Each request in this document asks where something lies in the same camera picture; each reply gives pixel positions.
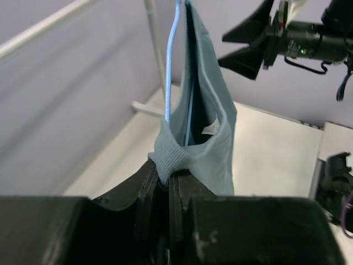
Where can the blue-grey t-shirt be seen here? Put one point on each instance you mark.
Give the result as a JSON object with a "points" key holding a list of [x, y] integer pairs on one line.
{"points": [[199, 135]]}

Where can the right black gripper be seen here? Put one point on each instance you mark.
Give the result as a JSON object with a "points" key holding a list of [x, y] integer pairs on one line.
{"points": [[263, 39]]}

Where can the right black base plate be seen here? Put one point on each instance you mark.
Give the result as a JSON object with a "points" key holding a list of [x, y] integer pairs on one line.
{"points": [[334, 185]]}

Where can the silver clothes rack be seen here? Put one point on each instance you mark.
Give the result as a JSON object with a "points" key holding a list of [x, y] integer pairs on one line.
{"points": [[34, 31]]}

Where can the light blue wire hanger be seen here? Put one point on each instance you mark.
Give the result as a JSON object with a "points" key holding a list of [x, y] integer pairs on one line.
{"points": [[168, 75]]}

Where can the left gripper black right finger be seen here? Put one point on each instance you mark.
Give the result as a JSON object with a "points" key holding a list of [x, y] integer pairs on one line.
{"points": [[208, 229]]}

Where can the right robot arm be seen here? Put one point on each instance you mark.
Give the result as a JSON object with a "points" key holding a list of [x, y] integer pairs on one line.
{"points": [[306, 45]]}

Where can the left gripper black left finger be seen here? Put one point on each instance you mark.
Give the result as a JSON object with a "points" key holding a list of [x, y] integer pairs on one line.
{"points": [[114, 228]]}

